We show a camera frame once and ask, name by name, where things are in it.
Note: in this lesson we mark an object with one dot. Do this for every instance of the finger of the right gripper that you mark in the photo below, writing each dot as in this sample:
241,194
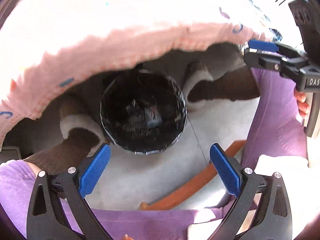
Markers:
285,60
272,47

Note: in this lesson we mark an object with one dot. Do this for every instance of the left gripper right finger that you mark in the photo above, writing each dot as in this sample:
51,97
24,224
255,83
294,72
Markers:
273,217

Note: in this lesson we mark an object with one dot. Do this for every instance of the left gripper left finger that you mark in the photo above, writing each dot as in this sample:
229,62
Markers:
46,218

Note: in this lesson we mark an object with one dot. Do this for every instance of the black lined trash bin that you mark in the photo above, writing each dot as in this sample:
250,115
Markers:
142,111

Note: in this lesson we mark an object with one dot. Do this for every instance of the person's right hand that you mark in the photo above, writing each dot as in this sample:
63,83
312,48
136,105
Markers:
303,106

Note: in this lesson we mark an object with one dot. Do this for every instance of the orange wooden chair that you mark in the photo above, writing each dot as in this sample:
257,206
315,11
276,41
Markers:
184,192

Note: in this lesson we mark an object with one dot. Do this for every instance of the left fuzzy slipper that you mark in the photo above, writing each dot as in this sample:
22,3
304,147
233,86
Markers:
74,114

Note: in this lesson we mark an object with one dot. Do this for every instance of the pink patterned bed quilt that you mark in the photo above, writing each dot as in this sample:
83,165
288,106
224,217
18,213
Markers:
48,46

